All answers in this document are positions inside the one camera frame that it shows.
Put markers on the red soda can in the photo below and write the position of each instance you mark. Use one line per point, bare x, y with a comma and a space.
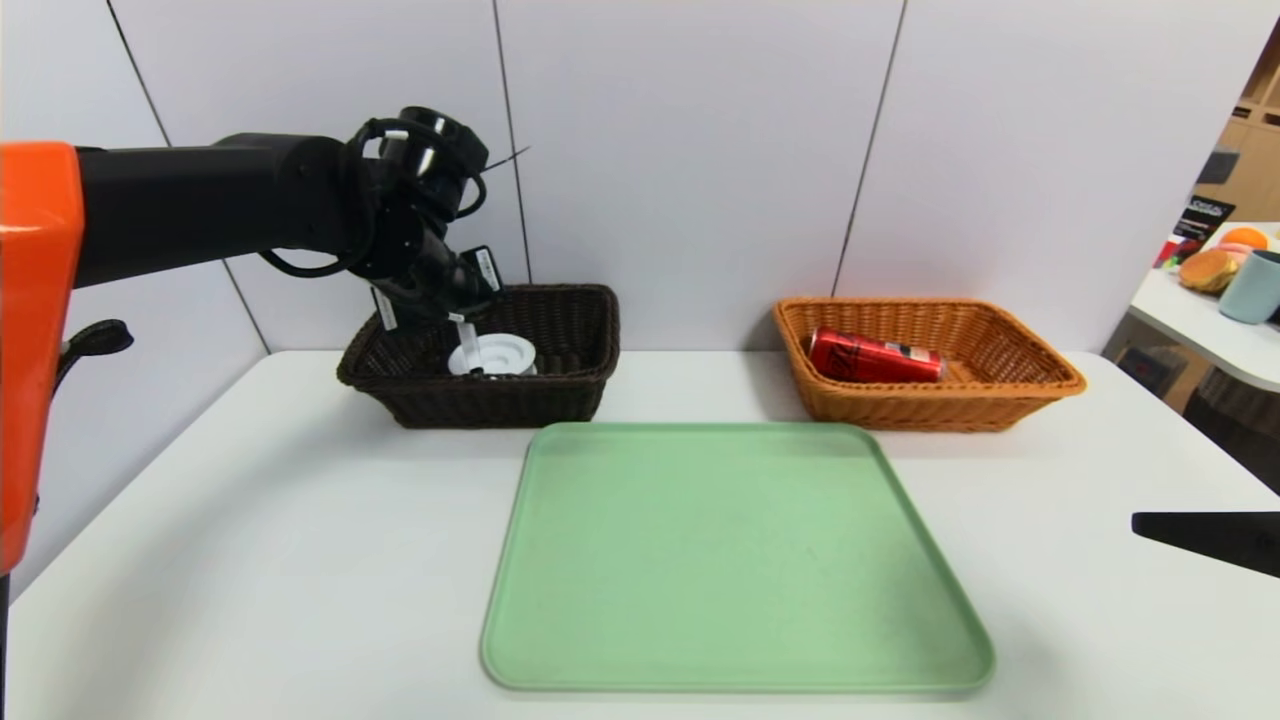
870, 358

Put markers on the black printed box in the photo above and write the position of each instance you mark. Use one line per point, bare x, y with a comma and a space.
1205, 218

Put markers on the small red box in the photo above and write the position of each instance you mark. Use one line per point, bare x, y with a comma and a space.
1168, 253

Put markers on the white plastic sink strainer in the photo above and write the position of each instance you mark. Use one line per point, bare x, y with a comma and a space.
505, 355

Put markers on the orange wicker basket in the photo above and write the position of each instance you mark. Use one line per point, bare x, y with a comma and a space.
1000, 390

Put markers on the wooden shelf unit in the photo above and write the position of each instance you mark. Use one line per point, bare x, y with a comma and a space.
1255, 160

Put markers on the pink round toy food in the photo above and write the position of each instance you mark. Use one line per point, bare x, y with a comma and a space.
1233, 250

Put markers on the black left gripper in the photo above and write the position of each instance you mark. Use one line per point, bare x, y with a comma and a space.
432, 287

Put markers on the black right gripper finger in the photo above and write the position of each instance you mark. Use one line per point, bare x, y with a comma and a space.
1220, 540

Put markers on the orange fruit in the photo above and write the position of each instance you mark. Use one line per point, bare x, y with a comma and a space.
1245, 239

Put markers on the dark brown wicker basket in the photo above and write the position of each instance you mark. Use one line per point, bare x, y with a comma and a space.
560, 390

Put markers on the teal cup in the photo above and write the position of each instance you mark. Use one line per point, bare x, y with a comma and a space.
1250, 290

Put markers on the white marker pen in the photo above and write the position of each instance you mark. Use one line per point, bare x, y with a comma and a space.
462, 335

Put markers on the light green plastic tray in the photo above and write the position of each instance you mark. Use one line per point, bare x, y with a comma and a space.
740, 560

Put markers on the white side table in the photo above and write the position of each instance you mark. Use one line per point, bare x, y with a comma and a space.
1200, 335

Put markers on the brown bread bun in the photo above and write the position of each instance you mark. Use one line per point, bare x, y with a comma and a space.
1208, 272

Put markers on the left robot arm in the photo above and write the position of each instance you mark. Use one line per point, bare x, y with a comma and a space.
200, 205

